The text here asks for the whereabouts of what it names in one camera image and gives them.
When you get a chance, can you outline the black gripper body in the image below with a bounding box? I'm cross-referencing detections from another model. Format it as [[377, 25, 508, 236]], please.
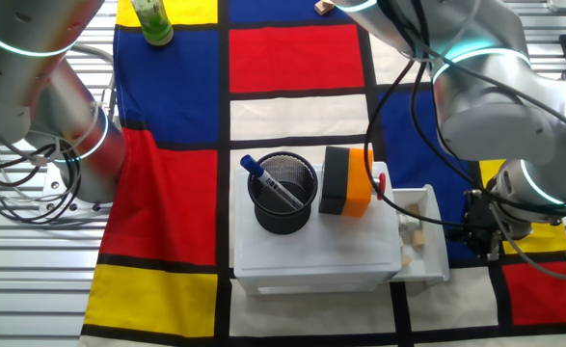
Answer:
[[463, 190, 500, 227]]

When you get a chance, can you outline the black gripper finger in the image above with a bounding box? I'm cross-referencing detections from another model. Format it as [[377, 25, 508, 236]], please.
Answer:
[[470, 226, 501, 261], [461, 219, 479, 247]]

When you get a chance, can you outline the white drawer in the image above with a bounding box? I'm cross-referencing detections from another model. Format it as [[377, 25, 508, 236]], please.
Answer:
[[389, 184, 451, 284]]

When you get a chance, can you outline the white drawer cabinet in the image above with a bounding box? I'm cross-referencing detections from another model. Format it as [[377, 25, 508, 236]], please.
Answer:
[[232, 161, 404, 296]]

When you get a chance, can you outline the orange and black button box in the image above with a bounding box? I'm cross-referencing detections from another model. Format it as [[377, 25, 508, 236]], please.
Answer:
[[317, 146, 375, 218]]

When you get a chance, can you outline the black mesh pen holder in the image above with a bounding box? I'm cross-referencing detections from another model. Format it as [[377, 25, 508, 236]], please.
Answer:
[[246, 150, 319, 236]]

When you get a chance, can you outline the blue capped marker pen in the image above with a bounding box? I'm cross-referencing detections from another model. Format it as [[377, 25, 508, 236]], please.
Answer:
[[239, 153, 306, 212]]

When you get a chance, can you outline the colour block tablecloth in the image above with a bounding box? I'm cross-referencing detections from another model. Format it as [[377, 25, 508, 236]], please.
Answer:
[[78, 0, 566, 347]]

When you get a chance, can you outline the green tea bottle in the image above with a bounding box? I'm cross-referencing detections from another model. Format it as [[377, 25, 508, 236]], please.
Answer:
[[130, 0, 175, 47]]

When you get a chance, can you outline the white cable gland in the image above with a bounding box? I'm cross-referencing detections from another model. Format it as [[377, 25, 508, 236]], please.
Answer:
[[396, 213, 421, 233]]

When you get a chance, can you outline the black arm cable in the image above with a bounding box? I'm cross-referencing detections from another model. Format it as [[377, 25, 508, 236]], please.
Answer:
[[363, 0, 566, 281]]

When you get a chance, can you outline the black base cable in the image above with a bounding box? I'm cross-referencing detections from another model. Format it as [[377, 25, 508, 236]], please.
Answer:
[[0, 139, 85, 226]]

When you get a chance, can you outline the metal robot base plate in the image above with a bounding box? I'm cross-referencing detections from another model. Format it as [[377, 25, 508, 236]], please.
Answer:
[[38, 161, 116, 217]]

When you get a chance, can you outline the thick grey hose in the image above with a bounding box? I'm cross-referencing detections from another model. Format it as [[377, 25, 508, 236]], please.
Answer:
[[67, 42, 119, 121]]

